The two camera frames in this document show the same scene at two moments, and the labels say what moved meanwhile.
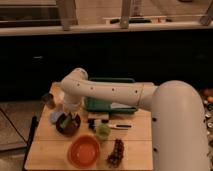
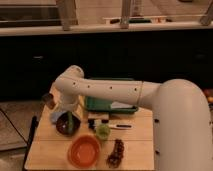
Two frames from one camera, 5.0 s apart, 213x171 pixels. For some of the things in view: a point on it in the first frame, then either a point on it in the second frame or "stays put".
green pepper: (66, 121) to (70, 124)
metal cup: (49, 101) stays put
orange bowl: (83, 151) stays put
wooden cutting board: (90, 141) stays put
